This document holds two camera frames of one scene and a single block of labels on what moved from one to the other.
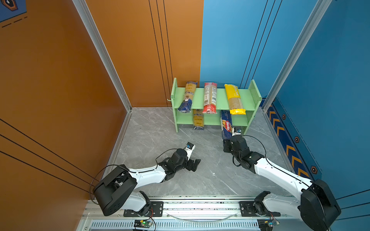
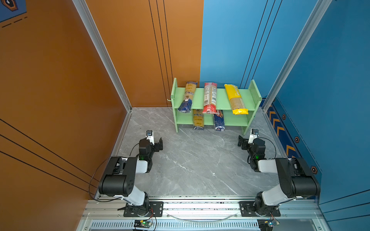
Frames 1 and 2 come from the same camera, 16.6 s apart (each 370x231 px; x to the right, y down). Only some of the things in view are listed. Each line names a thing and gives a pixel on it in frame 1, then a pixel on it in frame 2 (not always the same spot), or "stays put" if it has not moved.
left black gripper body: (188, 165) to (155, 147)
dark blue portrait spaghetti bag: (198, 119) stays put
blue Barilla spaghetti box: (226, 124) to (219, 123)
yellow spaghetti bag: (236, 106) stays put
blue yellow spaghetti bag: (186, 105) stays put
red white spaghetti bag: (210, 95) stays put
